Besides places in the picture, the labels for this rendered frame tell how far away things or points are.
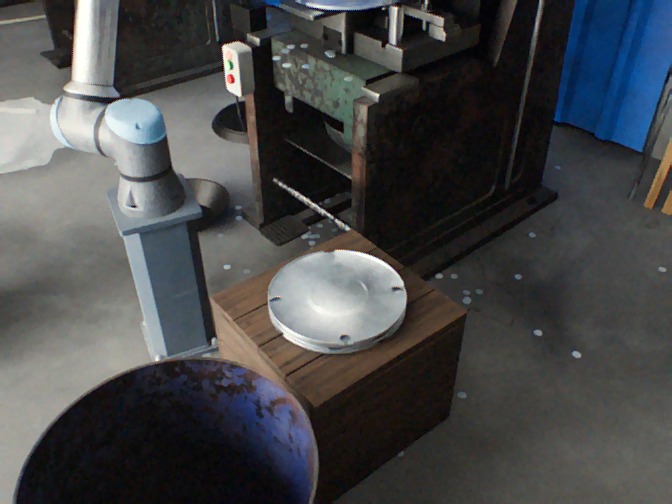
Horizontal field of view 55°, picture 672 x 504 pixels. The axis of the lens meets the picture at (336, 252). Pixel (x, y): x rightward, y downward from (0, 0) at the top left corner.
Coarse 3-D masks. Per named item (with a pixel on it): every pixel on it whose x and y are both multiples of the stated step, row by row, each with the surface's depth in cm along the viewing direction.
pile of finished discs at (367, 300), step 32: (320, 256) 145; (352, 256) 145; (288, 288) 137; (320, 288) 136; (352, 288) 136; (384, 288) 137; (288, 320) 129; (320, 320) 129; (352, 320) 129; (384, 320) 129; (320, 352) 126; (352, 352) 126
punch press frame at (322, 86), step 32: (448, 0) 206; (480, 0) 171; (288, 32) 183; (480, 32) 178; (320, 64) 168; (352, 64) 164; (288, 96) 186; (320, 96) 174; (352, 96) 163; (352, 128) 169; (288, 192) 206
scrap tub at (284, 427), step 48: (144, 384) 108; (192, 384) 111; (240, 384) 109; (48, 432) 96; (96, 432) 106; (144, 432) 114; (192, 432) 118; (240, 432) 117; (288, 432) 107; (48, 480) 98; (96, 480) 110; (144, 480) 120; (192, 480) 126; (240, 480) 126; (288, 480) 116
